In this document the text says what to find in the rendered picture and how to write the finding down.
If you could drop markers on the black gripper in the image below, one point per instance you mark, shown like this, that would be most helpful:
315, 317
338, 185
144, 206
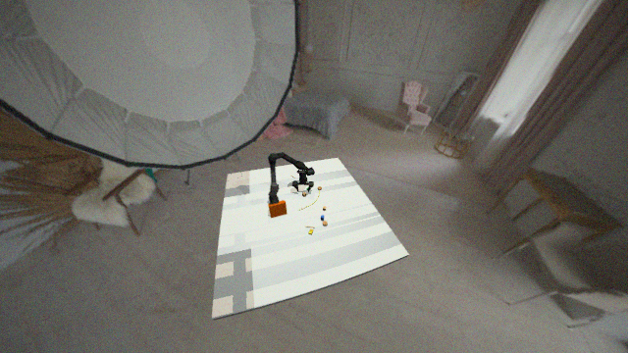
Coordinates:
302, 181

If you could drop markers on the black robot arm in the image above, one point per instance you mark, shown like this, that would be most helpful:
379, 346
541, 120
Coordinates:
274, 187

